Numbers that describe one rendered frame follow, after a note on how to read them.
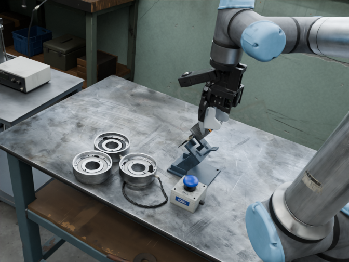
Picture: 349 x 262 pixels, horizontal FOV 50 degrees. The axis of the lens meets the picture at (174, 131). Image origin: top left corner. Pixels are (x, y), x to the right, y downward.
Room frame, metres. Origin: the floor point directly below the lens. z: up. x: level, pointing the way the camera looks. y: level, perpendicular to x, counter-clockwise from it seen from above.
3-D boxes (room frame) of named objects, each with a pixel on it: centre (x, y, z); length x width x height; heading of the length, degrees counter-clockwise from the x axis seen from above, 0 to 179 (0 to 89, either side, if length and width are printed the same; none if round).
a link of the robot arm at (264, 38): (0.76, -0.15, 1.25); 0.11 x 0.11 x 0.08; 24
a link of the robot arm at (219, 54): (0.85, -0.10, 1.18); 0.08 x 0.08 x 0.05
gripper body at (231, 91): (0.85, -0.10, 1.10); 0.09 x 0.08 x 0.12; 64
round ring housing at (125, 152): (0.89, 0.18, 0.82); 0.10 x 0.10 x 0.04
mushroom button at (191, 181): (0.74, -0.06, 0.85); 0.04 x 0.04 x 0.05
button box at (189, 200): (0.73, -0.06, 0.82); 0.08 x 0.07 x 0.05; 65
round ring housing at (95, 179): (0.79, 0.21, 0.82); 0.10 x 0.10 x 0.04
